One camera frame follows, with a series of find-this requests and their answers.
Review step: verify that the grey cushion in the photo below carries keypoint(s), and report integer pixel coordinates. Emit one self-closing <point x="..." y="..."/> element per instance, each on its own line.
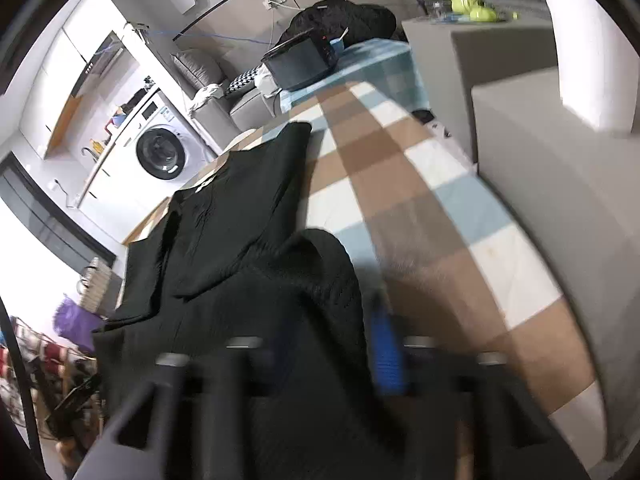
<point x="197" y="67"/>

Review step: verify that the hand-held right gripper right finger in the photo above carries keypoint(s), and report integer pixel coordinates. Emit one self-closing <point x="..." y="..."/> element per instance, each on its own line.
<point x="387" y="355"/>

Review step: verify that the wicker basket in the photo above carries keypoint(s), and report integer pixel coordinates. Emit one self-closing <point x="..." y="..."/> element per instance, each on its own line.
<point x="97" y="285"/>

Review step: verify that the light blue cloth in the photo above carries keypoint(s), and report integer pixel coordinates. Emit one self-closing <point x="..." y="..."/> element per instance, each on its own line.
<point x="380" y="65"/>

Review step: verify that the purple bag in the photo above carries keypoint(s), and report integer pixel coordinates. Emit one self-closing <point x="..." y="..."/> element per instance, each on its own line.
<point x="75" y="322"/>

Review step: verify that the shoe rack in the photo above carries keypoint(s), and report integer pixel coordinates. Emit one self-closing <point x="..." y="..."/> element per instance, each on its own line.
<point x="45" y="360"/>

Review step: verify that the wall socket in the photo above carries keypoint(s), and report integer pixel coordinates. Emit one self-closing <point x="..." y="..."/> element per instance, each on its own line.
<point x="275" y="0"/>

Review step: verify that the black jacket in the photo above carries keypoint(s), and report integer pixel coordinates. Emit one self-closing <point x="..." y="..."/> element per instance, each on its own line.
<point x="350" y="17"/>

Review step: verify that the white cloth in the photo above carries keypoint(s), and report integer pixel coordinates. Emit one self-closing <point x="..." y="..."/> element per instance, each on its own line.
<point x="207" y="94"/>

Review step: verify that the checkered tablecloth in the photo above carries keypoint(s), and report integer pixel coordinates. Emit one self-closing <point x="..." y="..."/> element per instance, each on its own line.
<point x="400" y="160"/>

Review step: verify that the white washing machine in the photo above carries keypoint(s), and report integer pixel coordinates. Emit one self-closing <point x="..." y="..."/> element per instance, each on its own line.
<point x="160" y="152"/>

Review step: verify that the range hood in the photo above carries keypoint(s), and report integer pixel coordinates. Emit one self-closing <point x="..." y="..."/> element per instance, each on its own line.
<point x="97" y="65"/>

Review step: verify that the houndstooth cushion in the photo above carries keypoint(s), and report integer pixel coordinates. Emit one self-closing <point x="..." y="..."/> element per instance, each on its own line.
<point x="242" y="82"/>

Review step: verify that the grey sofa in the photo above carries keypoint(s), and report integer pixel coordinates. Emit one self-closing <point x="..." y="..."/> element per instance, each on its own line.
<point x="250" y="107"/>

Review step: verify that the black shirt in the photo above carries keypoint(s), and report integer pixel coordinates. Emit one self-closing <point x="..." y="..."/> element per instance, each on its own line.
<point x="225" y="240"/>

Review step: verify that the green cup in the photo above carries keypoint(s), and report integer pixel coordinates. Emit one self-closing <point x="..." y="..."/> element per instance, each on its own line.
<point x="481" y="12"/>

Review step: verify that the white object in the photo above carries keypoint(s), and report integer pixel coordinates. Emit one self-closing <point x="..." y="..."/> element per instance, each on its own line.
<point x="590" y="35"/>

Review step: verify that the clear glass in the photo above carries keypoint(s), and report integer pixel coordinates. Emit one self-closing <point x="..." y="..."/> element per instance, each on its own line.
<point x="437" y="7"/>

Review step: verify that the yellow bottle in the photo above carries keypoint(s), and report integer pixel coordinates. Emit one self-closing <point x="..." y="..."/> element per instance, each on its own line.
<point x="97" y="147"/>

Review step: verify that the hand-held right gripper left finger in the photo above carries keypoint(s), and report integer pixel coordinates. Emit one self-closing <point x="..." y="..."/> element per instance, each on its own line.
<point x="235" y="385"/>

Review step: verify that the grey stepped coffee table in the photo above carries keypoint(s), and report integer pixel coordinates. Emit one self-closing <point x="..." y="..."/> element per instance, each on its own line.
<point x="525" y="125"/>

